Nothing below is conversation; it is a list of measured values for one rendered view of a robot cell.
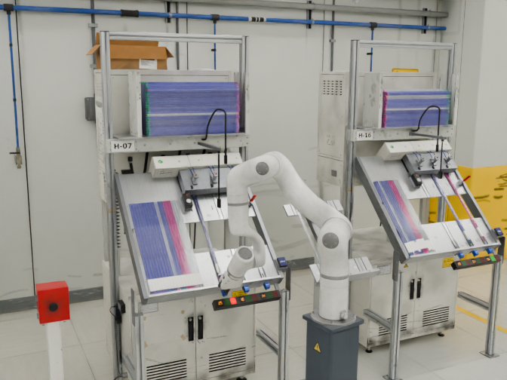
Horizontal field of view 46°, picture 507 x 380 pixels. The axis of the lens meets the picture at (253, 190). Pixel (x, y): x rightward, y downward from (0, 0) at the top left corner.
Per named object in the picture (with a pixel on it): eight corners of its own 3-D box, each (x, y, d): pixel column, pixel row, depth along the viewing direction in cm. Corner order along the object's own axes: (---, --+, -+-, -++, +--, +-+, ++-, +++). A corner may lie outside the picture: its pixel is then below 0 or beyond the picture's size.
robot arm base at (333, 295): (365, 320, 250) (367, 277, 246) (330, 330, 239) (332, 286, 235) (334, 305, 265) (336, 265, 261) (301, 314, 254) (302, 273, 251)
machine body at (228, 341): (255, 382, 336) (256, 277, 325) (132, 411, 307) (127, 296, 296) (213, 337, 394) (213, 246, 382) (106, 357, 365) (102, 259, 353)
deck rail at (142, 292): (145, 304, 271) (148, 298, 266) (142, 305, 270) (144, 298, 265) (116, 180, 308) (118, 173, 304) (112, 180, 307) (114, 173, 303)
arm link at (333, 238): (351, 271, 252) (353, 216, 248) (344, 286, 235) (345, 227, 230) (323, 269, 256) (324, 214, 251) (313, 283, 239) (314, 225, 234)
